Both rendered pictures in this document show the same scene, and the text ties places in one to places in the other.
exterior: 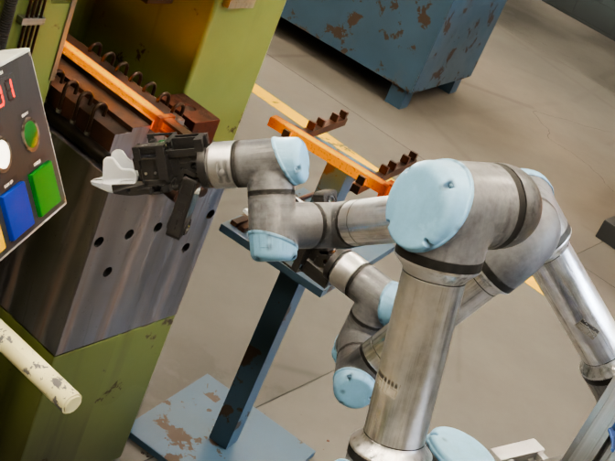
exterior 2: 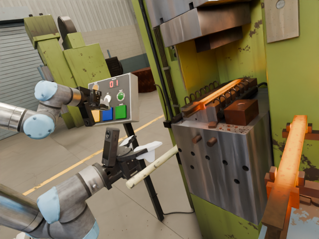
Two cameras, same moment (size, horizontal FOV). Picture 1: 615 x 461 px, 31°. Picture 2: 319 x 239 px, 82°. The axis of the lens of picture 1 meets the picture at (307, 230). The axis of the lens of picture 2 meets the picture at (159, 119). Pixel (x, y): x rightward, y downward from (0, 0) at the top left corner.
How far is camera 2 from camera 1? 236 cm
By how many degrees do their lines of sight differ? 102
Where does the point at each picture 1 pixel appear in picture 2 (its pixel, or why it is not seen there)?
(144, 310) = (227, 204)
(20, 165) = (114, 103)
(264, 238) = not seen: hidden behind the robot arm
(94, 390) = (220, 227)
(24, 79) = (124, 80)
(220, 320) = not seen: outside the picture
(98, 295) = (194, 176)
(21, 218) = (107, 116)
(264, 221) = not seen: hidden behind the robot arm
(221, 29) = (280, 58)
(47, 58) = (180, 81)
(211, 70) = (287, 87)
